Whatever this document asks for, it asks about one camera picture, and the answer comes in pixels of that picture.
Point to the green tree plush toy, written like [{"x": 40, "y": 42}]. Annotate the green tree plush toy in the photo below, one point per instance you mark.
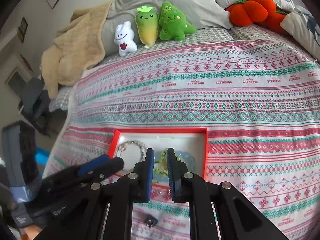
[{"x": 172, "y": 25}]

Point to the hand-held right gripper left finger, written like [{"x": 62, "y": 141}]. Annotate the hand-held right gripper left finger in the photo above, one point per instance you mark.
[{"x": 149, "y": 175}]

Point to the grey blue bag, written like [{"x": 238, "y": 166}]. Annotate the grey blue bag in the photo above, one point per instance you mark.
[{"x": 12, "y": 155}]

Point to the yellow carrot plush toy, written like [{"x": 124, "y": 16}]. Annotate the yellow carrot plush toy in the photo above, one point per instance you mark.
[{"x": 147, "y": 27}]

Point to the pile of dark clothes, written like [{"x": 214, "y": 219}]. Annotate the pile of dark clothes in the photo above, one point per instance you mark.
[{"x": 35, "y": 100}]

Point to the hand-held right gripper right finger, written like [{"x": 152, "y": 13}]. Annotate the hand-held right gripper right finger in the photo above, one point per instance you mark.
[{"x": 171, "y": 175}]

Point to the orange pumpkin plush toy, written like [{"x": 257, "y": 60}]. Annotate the orange pumpkin plush toy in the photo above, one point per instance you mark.
[{"x": 250, "y": 10}]

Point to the patterned red green blanket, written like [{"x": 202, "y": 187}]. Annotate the patterned red green blanket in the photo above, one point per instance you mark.
[{"x": 225, "y": 105}]

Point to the white bunny plush toy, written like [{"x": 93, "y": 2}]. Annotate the white bunny plush toy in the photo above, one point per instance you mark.
[{"x": 125, "y": 40}]

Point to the small wall sticker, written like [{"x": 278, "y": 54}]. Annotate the small wall sticker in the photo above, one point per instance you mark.
[{"x": 27, "y": 62}]

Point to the beige quilted blanket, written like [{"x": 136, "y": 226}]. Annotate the beige quilted blanket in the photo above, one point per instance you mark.
[{"x": 75, "y": 50}]

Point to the small dark wall plaque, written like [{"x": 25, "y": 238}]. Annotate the small dark wall plaque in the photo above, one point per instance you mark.
[{"x": 23, "y": 30}]

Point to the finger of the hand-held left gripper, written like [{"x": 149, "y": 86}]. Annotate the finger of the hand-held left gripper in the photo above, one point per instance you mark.
[
  {"x": 110, "y": 167},
  {"x": 95, "y": 163}
]

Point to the red jewelry box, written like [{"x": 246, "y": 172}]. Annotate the red jewelry box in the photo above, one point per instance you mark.
[{"x": 187, "y": 142}]

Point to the white deer print pillow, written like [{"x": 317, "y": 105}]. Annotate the white deer print pillow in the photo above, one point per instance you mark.
[{"x": 305, "y": 30}]

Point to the blue plastic box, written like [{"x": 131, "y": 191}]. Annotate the blue plastic box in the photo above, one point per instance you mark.
[{"x": 41, "y": 157}]

